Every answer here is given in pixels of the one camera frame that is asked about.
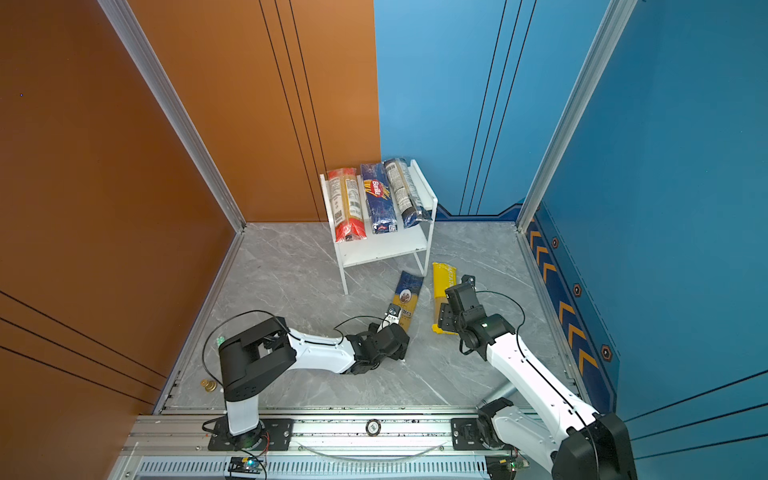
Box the small brass fitting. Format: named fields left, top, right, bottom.
left=200, top=379, right=218, bottom=393

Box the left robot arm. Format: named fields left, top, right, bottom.
left=218, top=316, right=410, bottom=436

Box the clear white-label spaghetti bag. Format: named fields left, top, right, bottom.
left=383, top=158, right=428, bottom=228

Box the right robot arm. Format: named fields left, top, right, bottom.
left=441, top=281, right=638, bottom=479

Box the blue Barilla spaghetti bag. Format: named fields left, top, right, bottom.
left=360, top=163, right=397, bottom=234

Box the white two-tier shelf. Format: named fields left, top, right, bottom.
left=319, top=159, right=439, bottom=295

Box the aluminium front rail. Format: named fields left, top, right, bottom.
left=107, top=407, right=637, bottom=480

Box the circuit board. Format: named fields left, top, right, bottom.
left=227, top=456, right=268, bottom=479
left=485, top=456, right=530, bottom=480

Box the round rail knob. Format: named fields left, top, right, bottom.
left=365, top=419, right=382, bottom=437

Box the blue yellow spaghetti bag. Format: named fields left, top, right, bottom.
left=392, top=271, right=424, bottom=331

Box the right circuit board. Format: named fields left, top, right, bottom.
left=485, top=456, right=530, bottom=480

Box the red spaghetti bag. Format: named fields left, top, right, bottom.
left=327, top=168, right=367, bottom=243

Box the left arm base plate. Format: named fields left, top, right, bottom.
left=202, top=416, right=294, bottom=452

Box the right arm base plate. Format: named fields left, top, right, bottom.
left=450, top=417, right=516, bottom=452

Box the left circuit board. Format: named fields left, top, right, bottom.
left=227, top=456, right=268, bottom=479

